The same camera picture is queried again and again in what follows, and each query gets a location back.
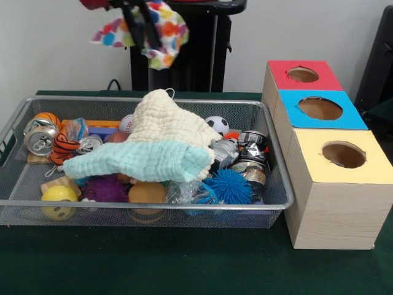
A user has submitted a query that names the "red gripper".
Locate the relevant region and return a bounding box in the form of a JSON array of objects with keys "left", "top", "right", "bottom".
[{"left": 79, "top": 0, "right": 162, "bottom": 52}]

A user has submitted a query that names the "white polka dot cloth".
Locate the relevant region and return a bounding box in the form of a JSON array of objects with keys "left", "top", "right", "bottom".
[{"left": 90, "top": 0, "right": 190, "bottom": 71}]

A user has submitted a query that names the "mint waffle cloth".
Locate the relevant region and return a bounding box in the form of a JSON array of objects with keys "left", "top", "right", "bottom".
[{"left": 62, "top": 141, "right": 214, "bottom": 184}]

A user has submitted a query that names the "shallow clear mesh bin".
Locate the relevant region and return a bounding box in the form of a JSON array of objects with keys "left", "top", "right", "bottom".
[{"left": 0, "top": 95, "right": 295, "bottom": 230}]

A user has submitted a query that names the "wooden box with three holes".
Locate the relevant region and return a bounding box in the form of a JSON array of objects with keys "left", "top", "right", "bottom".
[{"left": 260, "top": 60, "right": 393, "bottom": 250}]

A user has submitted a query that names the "cream waffle cloth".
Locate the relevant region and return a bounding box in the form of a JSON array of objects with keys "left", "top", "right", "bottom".
[{"left": 125, "top": 88, "right": 224, "bottom": 181}]

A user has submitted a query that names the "small soccer ball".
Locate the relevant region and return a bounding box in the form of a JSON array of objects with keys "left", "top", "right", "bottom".
[{"left": 205, "top": 116, "right": 230, "bottom": 137}]

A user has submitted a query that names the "small orange basketball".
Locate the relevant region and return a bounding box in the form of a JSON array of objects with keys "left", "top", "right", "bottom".
[{"left": 33, "top": 112, "right": 61, "bottom": 127}]

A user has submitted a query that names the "orange striped tiger plush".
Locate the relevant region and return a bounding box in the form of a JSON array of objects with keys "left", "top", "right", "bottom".
[{"left": 49, "top": 128, "right": 82, "bottom": 167}]

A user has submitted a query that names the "dented silver soda can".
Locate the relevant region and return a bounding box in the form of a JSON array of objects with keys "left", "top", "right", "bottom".
[{"left": 23, "top": 125, "right": 59, "bottom": 157}]

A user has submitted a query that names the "purple plush toy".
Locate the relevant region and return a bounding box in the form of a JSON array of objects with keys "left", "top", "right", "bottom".
[{"left": 81, "top": 175, "right": 130, "bottom": 203}]

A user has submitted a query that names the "blue spiky ball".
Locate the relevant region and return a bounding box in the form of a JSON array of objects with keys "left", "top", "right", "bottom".
[{"left": 204, "top": 168, "right": 254, "bottom": 205}]

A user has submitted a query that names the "yellow smiley ball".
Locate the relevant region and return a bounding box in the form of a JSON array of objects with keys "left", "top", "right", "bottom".
[{"left": 41, "top": 185, "right": 79, "bottom": 221}]

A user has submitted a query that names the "dark green tablecloth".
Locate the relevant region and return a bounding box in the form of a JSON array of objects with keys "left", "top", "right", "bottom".
[{"left": 0, "top": 90, "right": 393, "bottom": 295}]

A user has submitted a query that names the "black chair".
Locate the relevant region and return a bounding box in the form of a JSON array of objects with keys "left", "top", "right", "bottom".
[{"left": 354, "top": 5, "right": 393, "bottom": 124}]

